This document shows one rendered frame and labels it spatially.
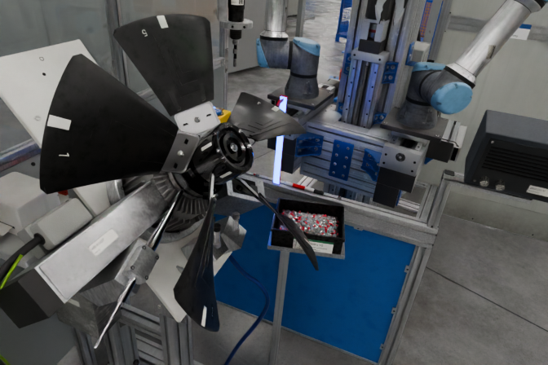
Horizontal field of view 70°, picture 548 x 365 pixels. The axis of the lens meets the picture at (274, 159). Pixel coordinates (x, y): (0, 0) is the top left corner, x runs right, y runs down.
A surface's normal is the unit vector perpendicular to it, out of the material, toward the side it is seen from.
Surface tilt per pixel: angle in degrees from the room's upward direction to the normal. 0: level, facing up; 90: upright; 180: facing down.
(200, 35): 42
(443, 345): 0
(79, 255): 50
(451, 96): 97
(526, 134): 15
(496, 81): 90
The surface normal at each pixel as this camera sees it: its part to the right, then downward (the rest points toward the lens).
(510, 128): -0.03, -0.73
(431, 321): 0.07, -0.87
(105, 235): 0.75, -0.38
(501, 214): -0.37, 0.43
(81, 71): 0.70, 0.00
